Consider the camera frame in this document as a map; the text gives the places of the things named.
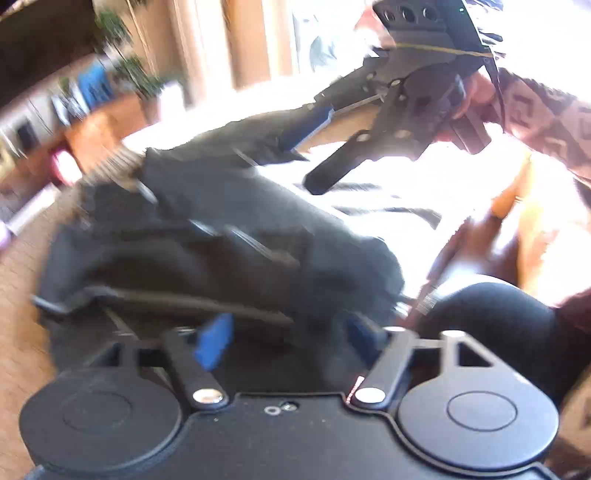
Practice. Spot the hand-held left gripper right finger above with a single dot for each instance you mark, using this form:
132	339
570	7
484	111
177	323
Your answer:
369	339

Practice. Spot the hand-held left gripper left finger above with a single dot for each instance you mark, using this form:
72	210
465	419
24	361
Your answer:
214	339

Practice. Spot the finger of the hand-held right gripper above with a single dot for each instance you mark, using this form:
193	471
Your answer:
330	168
309	127

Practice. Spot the black garment with grey stitching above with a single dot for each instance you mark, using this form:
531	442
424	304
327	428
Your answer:
207	240

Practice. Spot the person's right forearm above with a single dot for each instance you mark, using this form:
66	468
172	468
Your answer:
545	120

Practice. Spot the person's right hand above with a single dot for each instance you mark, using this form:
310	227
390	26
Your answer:
482	92

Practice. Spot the beige curtain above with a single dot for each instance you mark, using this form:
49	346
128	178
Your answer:
249	41

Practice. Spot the person's black clothing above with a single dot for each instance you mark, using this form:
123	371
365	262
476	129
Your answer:
489	318

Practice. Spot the potted tree in white pot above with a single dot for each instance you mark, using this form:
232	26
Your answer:
134	74

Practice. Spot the beige lace tablecloth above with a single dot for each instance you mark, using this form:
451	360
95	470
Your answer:
23	300

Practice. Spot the wooden sideboard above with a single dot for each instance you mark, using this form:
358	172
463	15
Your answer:
92	134

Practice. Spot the blue box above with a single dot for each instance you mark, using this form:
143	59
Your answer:
94	83

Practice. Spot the small plant in white pot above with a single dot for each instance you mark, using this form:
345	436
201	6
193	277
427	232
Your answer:
67	99

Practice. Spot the black speaker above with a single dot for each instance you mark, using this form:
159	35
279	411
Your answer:
26	134

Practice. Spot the black television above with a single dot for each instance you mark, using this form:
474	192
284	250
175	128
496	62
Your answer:
37	50

